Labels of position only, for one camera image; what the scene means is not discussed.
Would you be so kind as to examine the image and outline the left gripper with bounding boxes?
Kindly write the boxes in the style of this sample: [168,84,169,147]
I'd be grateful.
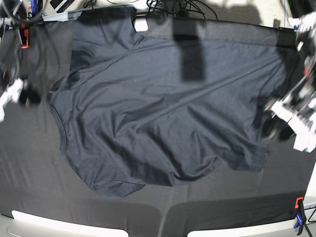
[262,93,316,152]

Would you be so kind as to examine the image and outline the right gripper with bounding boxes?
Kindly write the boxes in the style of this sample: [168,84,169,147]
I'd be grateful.
[0,78,41,121]

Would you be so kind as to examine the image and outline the dark blue t-shirt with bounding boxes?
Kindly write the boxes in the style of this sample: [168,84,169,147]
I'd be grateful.
[47,7,296,198]

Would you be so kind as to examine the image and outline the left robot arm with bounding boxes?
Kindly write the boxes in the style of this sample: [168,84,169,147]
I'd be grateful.
[264,0,316,153]

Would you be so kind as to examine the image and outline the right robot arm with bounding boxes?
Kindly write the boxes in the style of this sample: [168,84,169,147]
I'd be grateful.
[0,0,42,122]

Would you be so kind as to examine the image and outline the red clamp top left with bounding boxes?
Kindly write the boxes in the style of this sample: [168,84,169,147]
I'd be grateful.
[20,29,29,49]

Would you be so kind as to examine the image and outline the black table cloth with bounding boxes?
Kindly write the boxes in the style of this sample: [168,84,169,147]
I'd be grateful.
[0,19,316,237]

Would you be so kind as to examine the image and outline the blue orange clamp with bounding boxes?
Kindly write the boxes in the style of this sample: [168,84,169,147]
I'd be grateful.
[293,197,313,237]

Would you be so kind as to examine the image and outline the white tab on cloth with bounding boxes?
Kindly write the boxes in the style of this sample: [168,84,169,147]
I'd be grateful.
[134,17,149,32]

